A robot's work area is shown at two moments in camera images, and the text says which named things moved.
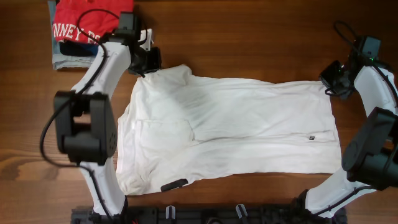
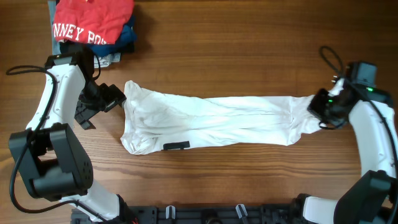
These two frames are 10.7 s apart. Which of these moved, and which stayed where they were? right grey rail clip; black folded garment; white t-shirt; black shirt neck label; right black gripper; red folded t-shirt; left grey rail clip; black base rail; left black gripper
Moved: black shirt neck label; left black gripper; white t-shirt; right black gripper
Stayed: black base rail; right grey rail clip; left grey rail clip; black folded garment; red folded t-shirt
